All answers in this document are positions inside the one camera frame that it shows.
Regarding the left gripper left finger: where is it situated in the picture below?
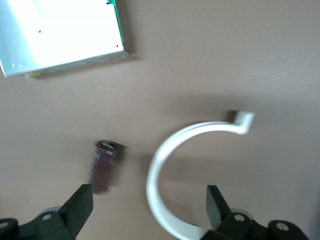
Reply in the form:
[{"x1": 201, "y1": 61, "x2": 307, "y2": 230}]
[{"x1": 0, "y1": 183, "x2": 95, "y2": 240}]

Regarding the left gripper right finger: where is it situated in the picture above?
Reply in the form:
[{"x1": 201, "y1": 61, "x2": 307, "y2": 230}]
[{"x1": 197, "y1": 184, "x2": 310, "y2": 240}]

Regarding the dark brown capacitor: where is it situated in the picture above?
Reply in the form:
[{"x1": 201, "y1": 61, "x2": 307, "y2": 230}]
[{"x1": 89, "y1": 139, "x2": 127, "y2": 195}]

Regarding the silver metal plate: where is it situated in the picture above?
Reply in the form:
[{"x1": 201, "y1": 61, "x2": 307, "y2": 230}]
[{"x1": 0, "y1": 0, "x2": 133, "y2": 79}]

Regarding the white curved plastic bracket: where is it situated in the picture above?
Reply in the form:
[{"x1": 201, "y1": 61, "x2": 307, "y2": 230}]
[{"x1": 145, "y1": 109, "x2": 256, "y2": 240}]

